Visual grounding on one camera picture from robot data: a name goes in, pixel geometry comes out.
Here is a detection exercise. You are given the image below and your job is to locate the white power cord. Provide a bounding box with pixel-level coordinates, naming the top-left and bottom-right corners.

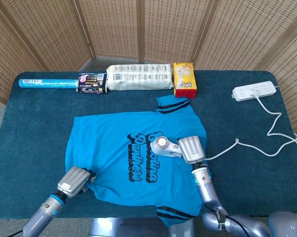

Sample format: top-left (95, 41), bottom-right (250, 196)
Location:
top-left (204, 91), bottom-right (297, 161)

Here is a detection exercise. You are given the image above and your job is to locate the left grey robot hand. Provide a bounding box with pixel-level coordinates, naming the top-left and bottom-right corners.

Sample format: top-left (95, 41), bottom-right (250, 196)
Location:
top-left (57, 165), bottom-right (97, 198)

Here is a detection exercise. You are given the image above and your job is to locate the grey robot torso base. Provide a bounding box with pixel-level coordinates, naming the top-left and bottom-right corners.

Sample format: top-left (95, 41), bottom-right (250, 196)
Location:
top-left (88, 217), bottom-right (196, 237)

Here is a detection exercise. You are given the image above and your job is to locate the yellow red tissue pack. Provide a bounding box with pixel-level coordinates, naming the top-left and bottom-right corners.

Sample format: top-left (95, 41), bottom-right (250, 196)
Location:
top-left (172, 62), bottom-right (197, 99)

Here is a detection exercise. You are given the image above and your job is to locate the blue printed T-shirt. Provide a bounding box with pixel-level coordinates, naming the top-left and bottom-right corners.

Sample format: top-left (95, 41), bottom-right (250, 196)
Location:
top-left (65, 95), bottom-right (212, 228)

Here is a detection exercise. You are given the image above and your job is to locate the long white tissue pack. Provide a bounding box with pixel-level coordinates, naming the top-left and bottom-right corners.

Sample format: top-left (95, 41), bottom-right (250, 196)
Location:
top-left (105, 63), bottom-right (174, 91)

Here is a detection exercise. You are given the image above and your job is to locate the white handheld garment steamer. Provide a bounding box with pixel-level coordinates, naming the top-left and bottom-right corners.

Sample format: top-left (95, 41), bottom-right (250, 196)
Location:
top-left (150, 135), bottom-right (183, 158)

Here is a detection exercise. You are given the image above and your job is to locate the white power strip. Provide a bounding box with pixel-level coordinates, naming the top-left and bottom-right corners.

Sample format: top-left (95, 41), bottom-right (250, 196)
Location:
top-left (231, 80), bottom-right (277, 102)

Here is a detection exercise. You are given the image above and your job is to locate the dark sanitary pad package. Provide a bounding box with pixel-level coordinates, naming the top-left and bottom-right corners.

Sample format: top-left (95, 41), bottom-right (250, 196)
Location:
top-left (76, 72), bottom-right (108, 95)

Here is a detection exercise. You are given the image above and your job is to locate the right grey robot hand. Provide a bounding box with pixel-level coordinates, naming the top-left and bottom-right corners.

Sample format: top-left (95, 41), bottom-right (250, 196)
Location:
top-left (177, 135), bottom-right (206, 165)

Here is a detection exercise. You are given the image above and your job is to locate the blue plastic film roll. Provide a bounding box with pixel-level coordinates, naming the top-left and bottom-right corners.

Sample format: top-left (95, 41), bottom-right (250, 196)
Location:
top-left (18, 78), bottom-right (79, 89)

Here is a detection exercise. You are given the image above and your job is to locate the wicker folding screen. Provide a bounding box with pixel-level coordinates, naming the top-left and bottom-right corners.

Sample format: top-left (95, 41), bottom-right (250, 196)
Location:
top-left (0, 0), bottom-right (297, 134)

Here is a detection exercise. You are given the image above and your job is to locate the teal carpet table cover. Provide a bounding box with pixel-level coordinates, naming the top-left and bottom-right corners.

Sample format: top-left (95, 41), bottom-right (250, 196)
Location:
top-left (0, 70), bottom-right (297, 219)

